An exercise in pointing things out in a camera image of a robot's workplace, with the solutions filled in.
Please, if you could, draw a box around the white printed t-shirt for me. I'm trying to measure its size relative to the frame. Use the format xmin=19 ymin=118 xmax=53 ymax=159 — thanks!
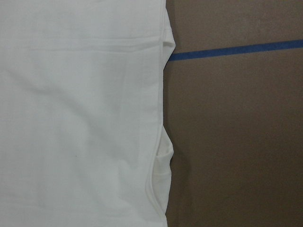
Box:
xmin=0 ymin=0 xmax=175 ymax=227

